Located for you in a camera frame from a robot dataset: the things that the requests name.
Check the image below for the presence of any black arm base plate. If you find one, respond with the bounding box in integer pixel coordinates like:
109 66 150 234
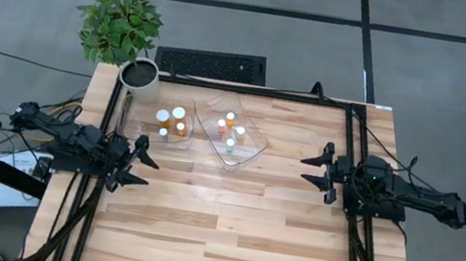
339 184 410 224
49 139 121 180

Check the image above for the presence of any small black device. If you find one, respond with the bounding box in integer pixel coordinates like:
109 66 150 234
31 155 54 181

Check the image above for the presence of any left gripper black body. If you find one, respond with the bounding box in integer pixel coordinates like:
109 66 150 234
98 135 138 180

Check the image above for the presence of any black aluminium table frame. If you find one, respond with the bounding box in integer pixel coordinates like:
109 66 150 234
22 54 450 261

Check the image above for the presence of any clear plastic bin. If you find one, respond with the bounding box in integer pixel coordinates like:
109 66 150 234
114 87 201 158
187 87 279 179

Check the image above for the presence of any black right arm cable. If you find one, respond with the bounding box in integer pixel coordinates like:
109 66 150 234
387 151 466 201

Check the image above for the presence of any white paper sheet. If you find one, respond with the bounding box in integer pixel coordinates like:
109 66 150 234
0 144 56 217

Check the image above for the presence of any thin black floor cable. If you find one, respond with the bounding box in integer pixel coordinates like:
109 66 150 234
0 49 94 79

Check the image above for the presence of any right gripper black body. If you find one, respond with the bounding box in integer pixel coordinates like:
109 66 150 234
319 141 368 210

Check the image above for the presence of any green plant in white pot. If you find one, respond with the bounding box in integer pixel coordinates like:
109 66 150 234
63 0 175 106

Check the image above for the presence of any black table power cable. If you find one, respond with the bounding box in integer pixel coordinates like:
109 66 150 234
302 81 409 165

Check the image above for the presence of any black floor vent grate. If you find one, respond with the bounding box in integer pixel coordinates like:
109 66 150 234
153 40 270 89

